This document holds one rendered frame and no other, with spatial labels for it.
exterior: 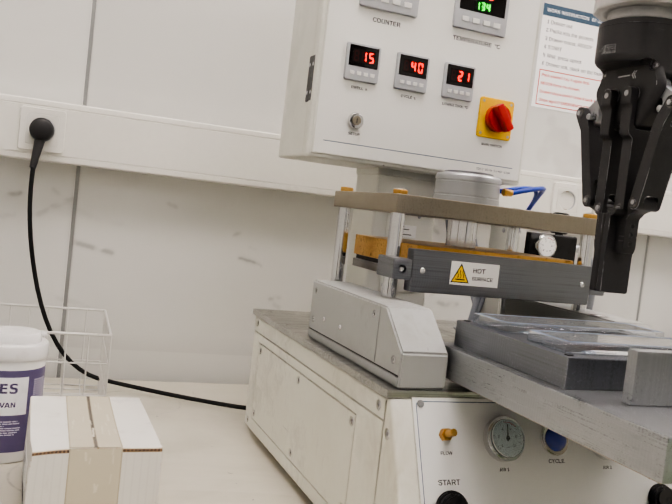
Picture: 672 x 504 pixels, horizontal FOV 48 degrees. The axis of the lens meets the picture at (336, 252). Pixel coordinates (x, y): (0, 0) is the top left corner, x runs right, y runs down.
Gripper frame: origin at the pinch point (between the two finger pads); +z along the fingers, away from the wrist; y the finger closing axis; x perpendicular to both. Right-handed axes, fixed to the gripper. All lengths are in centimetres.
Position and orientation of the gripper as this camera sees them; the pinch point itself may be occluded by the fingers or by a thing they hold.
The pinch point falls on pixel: (613, 253)
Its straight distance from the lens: 72.8
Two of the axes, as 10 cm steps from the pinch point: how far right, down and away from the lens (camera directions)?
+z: -1.1, 9.9, 0.6
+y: 3.4, 0.9, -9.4
